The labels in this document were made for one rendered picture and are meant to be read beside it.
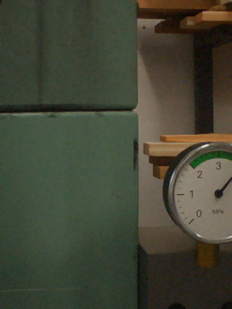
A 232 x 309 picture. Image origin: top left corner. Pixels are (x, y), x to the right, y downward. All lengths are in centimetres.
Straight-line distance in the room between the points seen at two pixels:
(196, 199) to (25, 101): 13
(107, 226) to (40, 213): 5
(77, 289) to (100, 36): 17
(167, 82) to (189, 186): 253
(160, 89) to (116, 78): 246
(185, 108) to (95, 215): 249
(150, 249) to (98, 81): 12
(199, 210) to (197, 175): 2
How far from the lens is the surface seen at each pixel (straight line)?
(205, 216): 49
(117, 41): 54
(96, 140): 54
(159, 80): 300
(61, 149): 53
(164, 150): 251
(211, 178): 48
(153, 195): 301
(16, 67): 53
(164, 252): 51
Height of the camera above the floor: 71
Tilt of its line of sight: 3 degrees down
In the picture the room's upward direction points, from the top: straight up
